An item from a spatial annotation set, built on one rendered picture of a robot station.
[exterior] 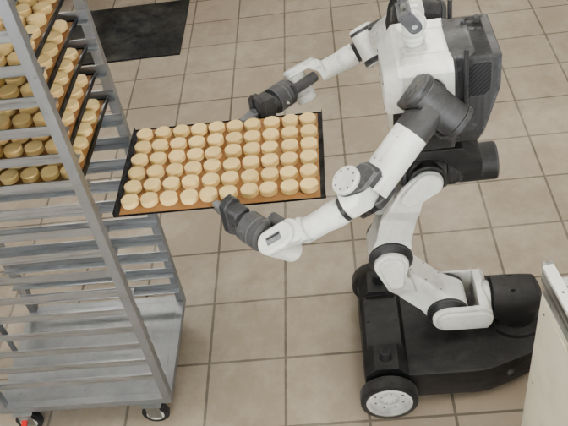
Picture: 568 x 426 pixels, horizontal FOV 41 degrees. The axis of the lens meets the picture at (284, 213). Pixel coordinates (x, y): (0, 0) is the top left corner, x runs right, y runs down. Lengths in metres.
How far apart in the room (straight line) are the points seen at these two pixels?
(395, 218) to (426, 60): 0.58
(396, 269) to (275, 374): 0.74
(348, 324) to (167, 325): 0.71
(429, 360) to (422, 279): 0.31
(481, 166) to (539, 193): 1.36
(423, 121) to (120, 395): 1.57
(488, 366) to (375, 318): 0.43
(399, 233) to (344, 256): 0.91
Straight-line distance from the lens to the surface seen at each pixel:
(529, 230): 3.42
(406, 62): 1.98
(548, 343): 2.12
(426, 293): 2.64
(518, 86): 4.25
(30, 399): 2.99
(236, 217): 2.02
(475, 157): 2.23
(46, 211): 2.21
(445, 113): 1.86
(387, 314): 2.84
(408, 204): 2.28
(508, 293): 2.72
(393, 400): 2.74
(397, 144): 1.83
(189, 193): 2.15
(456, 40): 2.05
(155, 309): 3.07
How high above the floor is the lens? 2.40
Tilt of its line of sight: 43 degrees down
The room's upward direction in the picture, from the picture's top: 10 degrees counter-clockwise
